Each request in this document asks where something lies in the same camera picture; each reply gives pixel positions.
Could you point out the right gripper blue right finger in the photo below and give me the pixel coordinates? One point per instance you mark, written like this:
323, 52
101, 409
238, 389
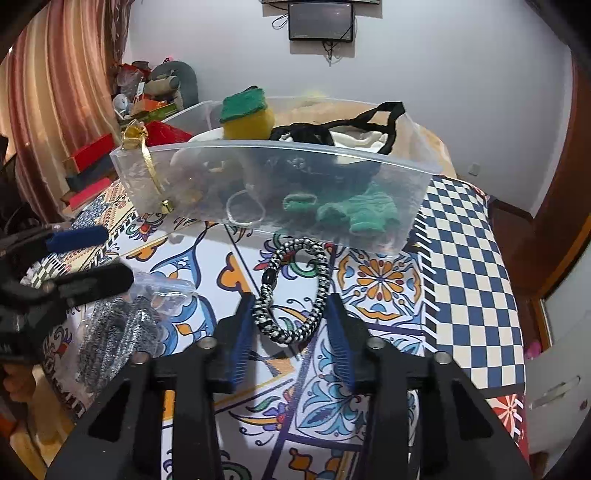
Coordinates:
372, 366

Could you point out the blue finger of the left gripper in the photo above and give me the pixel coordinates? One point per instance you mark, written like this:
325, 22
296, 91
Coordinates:
71, 290
54, 238

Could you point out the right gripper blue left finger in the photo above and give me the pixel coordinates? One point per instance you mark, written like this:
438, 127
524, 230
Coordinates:
213, 365

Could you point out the gold ribbon bow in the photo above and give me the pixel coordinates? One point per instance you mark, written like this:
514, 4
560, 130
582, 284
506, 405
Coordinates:
135, 137

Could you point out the green knitted cloth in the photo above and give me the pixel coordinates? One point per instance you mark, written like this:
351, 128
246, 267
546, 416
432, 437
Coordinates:
367, 214

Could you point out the yellow sponge green top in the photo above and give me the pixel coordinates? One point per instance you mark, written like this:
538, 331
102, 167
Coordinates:
247, 116

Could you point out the black gold trimmed pouch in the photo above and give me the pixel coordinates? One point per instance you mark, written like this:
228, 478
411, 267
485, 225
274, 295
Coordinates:
316, 170

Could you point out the black strap cream bag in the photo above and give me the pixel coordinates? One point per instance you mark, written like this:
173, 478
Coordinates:
375, 125

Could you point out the patterned colourful bed cover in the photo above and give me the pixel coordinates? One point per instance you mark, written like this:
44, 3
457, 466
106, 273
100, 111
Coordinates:
445, 303

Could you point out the silver mesh in plastic bag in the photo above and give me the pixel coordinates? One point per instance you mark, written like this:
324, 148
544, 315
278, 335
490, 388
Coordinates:
115, 328

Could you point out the red gift box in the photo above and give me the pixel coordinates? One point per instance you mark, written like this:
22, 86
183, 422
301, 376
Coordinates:
88, 155

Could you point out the pink striped curtain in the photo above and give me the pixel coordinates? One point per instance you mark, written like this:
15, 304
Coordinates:
57, 82

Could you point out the green storage box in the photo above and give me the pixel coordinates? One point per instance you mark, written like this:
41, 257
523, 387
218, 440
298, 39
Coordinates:
148, 110

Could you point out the white cabinet with stickers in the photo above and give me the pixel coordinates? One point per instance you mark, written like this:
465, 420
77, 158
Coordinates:
558, 380

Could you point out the grey plush toy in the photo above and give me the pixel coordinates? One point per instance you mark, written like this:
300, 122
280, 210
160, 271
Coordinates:
176, 81

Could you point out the brown wooden door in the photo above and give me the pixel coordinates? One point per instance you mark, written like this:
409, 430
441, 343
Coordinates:
538, 250

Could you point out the clear plastic storage bin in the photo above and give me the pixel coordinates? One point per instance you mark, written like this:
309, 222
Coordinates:
405, 180

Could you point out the beige fleece blanket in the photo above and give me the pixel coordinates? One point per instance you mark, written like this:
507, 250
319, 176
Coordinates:
414, 141

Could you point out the wall mounted black television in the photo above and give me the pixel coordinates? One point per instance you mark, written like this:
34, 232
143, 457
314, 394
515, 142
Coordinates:
363, 2

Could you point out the small black wall monitor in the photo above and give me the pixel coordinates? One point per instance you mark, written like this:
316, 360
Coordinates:
321, 21

